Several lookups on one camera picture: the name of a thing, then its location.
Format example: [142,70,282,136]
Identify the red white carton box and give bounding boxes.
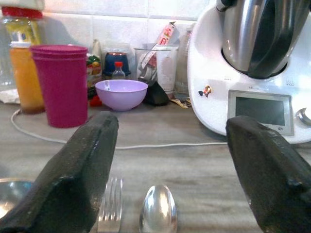
[140,21,179,71]

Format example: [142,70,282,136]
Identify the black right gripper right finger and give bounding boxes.
[225,115,311,233]

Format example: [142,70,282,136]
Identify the black pouch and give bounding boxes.
[143,80,171,106]

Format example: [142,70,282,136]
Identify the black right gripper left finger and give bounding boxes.
[0,111,120,233]

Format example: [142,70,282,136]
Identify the round metal plate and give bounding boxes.
[0,179,35,219]

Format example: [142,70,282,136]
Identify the white plastic tube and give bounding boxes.
[155,45,179,98]

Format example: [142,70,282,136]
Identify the small red-capped bottle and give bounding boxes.
[112,62,126,80]

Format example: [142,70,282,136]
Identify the white crumpled paper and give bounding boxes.
[0,88,20,104]

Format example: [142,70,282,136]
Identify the silver fork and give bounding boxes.
[97,177,124,233]

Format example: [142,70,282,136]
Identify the colourful snack bag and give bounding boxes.
[86,39,103,107]

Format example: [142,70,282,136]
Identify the dark blue jar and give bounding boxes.
[103,52,132,77]

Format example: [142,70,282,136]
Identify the yellow wrapper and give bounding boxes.
[170,98,191,109]

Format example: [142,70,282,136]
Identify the white kitchen food processor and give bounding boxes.
[187,0,311,144]

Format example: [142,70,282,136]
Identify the stacked magenta plastic cups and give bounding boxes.
[30,44,89,129]

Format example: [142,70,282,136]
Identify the white cable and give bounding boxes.
[11,109,228,150]

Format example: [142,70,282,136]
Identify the purple plastic bowl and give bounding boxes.
[94,79,149,112]

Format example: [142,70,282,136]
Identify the orange juice bottle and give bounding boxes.
[9,41,46,114]

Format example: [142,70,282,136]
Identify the tall clear glass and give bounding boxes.
[174,26,195,99]

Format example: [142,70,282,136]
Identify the silver spoon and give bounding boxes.
[138,184,178,233]

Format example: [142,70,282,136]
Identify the clear glass container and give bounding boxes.
[135,47,158,82]

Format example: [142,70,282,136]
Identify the clear bottle yellow label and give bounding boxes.
[0,6,47,98]

